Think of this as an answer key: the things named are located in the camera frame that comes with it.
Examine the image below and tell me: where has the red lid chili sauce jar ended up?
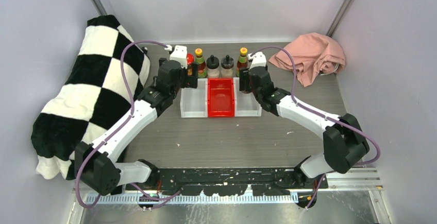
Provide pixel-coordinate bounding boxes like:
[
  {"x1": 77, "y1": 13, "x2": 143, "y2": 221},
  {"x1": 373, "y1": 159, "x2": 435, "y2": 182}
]
[{"x1": 186, "y1": 53, "x2": 195, "y2": 76}]

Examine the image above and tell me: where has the yellow cap sauce bottle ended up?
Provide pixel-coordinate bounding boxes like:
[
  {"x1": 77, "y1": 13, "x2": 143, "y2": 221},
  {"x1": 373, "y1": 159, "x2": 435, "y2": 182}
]
[
  {"x1": 195, "y1": 48, "x2": 207, "y2": 78},
  {"x1": 236, "y1": 47, "x2": 248, "y2": 77}
]

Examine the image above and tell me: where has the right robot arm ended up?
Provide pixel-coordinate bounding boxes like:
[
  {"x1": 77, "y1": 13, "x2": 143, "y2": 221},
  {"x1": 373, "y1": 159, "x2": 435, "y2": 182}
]
[{"x1": 239, "y1": 66, "x2": 369, "y2": 188}]

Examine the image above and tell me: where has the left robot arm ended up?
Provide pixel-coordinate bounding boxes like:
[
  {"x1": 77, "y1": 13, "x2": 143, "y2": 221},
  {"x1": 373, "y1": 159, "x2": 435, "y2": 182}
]
[{"x1": 75, "y1": 58, "x2": 198, "y2": 196}]

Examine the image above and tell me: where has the black lid white seasoning jar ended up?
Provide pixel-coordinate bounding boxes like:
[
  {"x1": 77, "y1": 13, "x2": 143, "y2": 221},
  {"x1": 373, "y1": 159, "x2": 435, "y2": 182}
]
[{"x1": 206, "y1": 55, "x2": 220, "y2": 78}]

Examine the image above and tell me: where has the left white plastic bin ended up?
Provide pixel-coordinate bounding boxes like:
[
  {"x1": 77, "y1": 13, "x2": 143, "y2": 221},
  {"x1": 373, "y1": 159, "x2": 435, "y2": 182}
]
[{"x1": 180, "y1": 78, "x2": 208, "y2": 118}]

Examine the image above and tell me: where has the white plastic bin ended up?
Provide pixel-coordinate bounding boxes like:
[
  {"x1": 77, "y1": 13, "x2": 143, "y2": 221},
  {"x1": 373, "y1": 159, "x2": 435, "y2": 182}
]
[
  {"x1": 180, "y1": 78, "x2": 208, "y2": 118},
  {"x1": 233, "y1": 77, "x2": 262, "y2": 117}
]

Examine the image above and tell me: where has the grey lid seasoning jar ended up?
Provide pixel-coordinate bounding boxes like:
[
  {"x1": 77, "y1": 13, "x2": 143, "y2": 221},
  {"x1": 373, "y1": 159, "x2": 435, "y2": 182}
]
[{"x1": 221, "y1": 55, "x2": 234, "y2": 78}]

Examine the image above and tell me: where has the red plastic bin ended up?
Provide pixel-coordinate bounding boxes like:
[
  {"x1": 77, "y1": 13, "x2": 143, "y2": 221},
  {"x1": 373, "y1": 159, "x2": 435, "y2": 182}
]
[{"x1": 207, "y1": 78, "x2": 236, "y2": 117}]

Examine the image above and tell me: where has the right white plastic bin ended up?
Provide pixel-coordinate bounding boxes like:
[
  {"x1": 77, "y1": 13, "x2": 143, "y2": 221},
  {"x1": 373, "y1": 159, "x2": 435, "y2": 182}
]
[{"x1": 233, "y1": 77, "x2": 262, "y2": 117}]

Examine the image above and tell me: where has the pink cloth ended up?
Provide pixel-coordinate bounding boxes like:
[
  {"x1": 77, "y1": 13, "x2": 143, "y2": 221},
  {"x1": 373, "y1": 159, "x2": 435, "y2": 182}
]
[{"x1": 269, "y1": 32, "x2": 346, "y2": 87}]

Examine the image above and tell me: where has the black white checkered blanket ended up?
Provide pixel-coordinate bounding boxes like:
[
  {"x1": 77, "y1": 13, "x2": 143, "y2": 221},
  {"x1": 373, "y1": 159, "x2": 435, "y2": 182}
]
[{"x1": 30, "y1": 15, "x2": 150, "y2": 180}]

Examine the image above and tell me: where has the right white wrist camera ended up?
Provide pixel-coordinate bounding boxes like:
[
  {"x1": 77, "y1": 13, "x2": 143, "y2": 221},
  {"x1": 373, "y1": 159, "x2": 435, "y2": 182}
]
[{"x1": 248, "y1": 51, "x2": 267, "y2": 69}]

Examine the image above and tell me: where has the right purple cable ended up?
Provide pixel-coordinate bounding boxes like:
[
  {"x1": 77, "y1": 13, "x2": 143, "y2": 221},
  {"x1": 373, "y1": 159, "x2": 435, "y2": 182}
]
[{"x1": 250, "y1": 46, "x2": 381, "y2": 210}]

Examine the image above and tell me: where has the purple cable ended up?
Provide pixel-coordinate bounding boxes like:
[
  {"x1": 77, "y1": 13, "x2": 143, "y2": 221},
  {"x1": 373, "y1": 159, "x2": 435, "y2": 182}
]
[
  {"x1": 75, "y1": 40, "x2": 181, "y2": 210},
  {"x1": 250, "y1": 46, "x2": 381, "y2": 210}
]

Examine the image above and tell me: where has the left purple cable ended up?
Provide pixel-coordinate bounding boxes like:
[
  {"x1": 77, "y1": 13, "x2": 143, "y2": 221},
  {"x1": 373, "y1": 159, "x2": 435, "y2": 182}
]
[{"x1": 75, "y1": 40, "x2": 181, "y2": 210}]

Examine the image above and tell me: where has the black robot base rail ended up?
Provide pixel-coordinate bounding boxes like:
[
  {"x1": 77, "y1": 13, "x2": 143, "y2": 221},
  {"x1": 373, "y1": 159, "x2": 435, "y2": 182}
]
[{"x1": 137, "y1": 167, "x2": 321, "y2": 197}]

